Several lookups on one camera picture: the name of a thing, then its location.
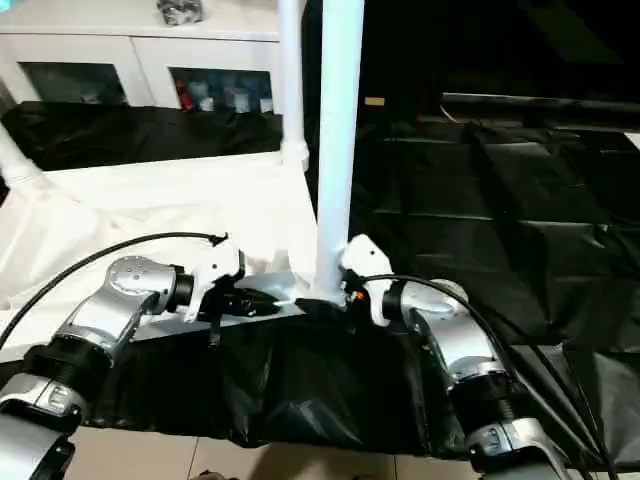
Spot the printed box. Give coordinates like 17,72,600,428
228,84,254,113

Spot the black mat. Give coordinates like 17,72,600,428
0,99,640,461

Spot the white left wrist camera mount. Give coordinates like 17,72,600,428
182,238,246,324

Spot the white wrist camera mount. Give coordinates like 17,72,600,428
182,238,246,324
339,233,395,327

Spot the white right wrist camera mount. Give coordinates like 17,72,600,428
339,233,395,327

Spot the white plastic table leg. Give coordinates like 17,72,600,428
0,119,56,194
276,0,310,169
308,0,366,307

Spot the grey curtain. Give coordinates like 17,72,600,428
0,74,21,119

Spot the black backdrop cloth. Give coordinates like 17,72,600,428
363,0,640,96

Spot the black object pile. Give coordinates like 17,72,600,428
155,0,206,26

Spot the white plastic table top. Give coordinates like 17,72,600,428
0,148,351,346

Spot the black flat monitor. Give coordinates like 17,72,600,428
439,92,640,119

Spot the white glass-door cabinet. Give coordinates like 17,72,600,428
0,0,304,114

